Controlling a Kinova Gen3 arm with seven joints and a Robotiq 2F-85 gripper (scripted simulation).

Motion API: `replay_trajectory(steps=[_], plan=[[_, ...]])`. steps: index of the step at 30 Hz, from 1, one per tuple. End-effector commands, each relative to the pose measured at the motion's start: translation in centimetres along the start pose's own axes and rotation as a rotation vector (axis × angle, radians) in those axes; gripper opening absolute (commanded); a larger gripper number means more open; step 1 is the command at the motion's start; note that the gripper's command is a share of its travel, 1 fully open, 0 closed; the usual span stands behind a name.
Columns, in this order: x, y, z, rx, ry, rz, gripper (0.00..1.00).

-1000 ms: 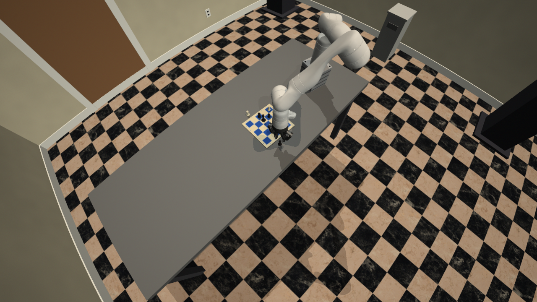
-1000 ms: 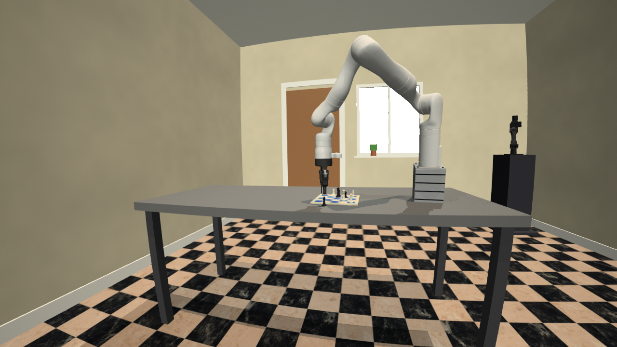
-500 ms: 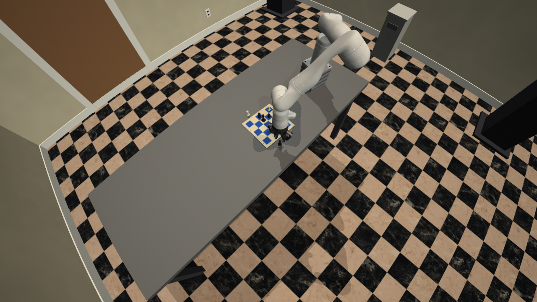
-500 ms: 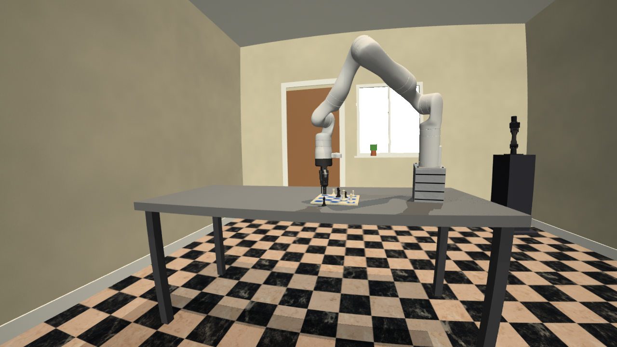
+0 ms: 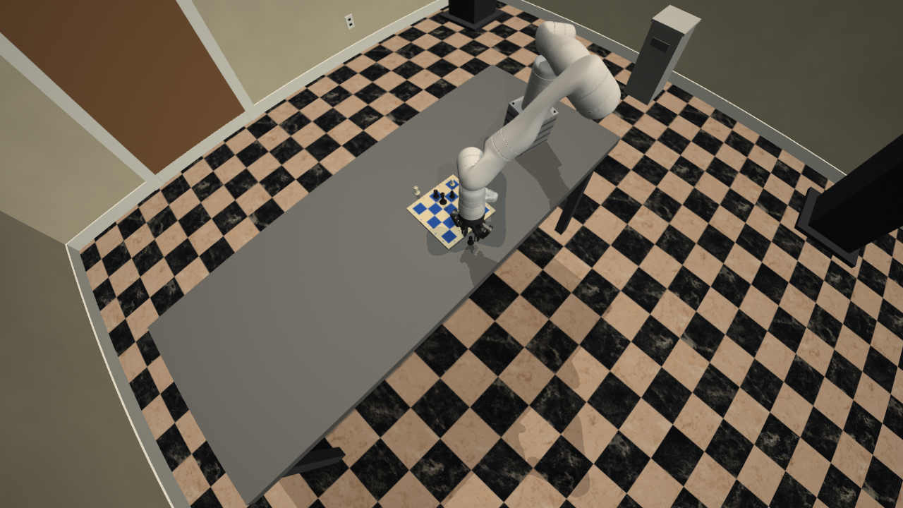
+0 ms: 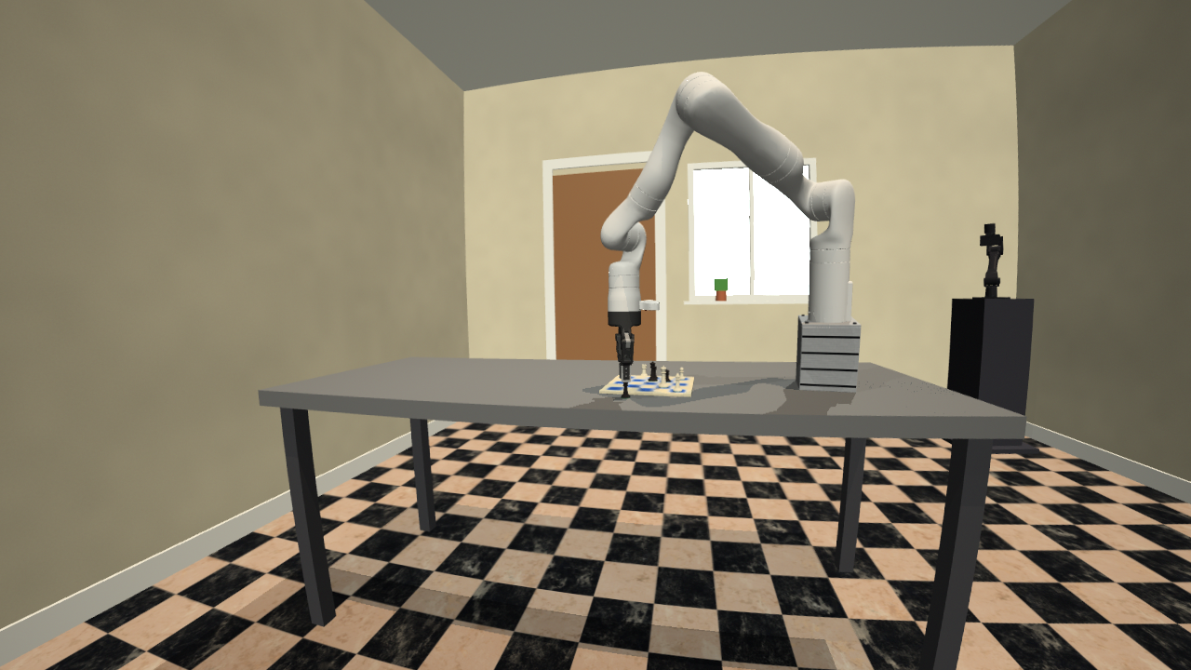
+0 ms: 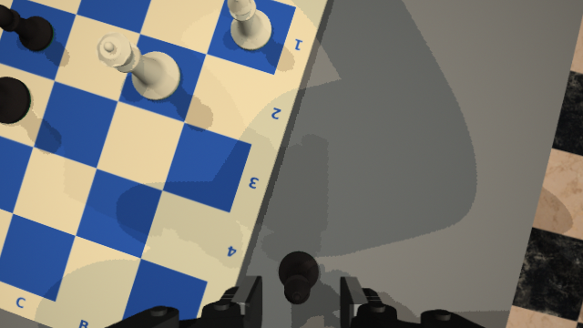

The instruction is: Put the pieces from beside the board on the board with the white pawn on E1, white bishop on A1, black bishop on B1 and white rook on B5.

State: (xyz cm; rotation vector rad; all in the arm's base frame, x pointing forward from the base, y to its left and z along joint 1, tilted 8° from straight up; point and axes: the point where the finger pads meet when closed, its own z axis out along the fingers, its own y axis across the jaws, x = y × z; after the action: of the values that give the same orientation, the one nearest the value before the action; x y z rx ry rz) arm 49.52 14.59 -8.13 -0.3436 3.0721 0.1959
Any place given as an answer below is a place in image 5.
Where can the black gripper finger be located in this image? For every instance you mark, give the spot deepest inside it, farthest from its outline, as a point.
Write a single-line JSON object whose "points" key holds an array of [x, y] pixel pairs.
{"points": [[481, 234], [458, 223]]}

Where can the blue and cream chessboard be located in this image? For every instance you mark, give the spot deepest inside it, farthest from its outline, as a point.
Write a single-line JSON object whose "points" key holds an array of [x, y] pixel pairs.
{"points": [[436, 217]]}

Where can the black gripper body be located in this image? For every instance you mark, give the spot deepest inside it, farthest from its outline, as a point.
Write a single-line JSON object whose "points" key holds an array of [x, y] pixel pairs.
{"points": [[477, 223]]}

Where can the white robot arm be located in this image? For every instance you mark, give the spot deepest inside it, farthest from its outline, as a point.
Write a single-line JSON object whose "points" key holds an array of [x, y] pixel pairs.
{"points": [[585, 81]]}

